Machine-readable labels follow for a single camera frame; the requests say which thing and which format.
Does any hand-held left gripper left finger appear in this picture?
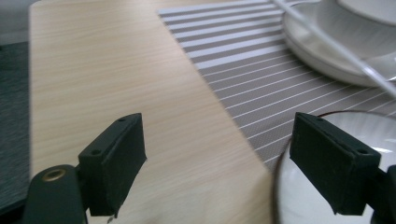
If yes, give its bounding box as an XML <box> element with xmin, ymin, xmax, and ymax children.
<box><xmin>78</xmin><ymin>112</ymin><xmax>148</xmax><ymax>217</ymax></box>

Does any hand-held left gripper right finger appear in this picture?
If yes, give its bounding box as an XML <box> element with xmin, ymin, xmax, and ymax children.
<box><xmin>289</xmin><ymin>112</ymin><xmax>382</xmax><ymax>217</ymax></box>

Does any long white chopstick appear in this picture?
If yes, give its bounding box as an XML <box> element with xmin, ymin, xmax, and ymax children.
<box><xmin>270</xmin><ymin>0</ymin><xmax>396</xmax><ymax>100</ymax></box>

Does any white plate dark rim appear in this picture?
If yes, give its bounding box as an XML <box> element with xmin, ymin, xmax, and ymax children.
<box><xmin>282</xmin><ymin>1</ymin><xmax>396</xmax><ymax>89</ymax></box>
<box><xmin>273</xmin><ymin>110</ymin><xmax>396</xmax><ymax>224</ymax></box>

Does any white bowl brown rim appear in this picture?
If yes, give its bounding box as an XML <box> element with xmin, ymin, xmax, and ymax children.
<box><xmin>316</xmin><ymin>0</ymin><xmax>396</xmax><ymax>62</ymax></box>

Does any grey striped placemat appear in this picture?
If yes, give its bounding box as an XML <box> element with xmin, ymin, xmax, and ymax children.
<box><xmin>157</xmin><ymin>0</ymin><xmax>396</xmax><ymax>174</ymax></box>

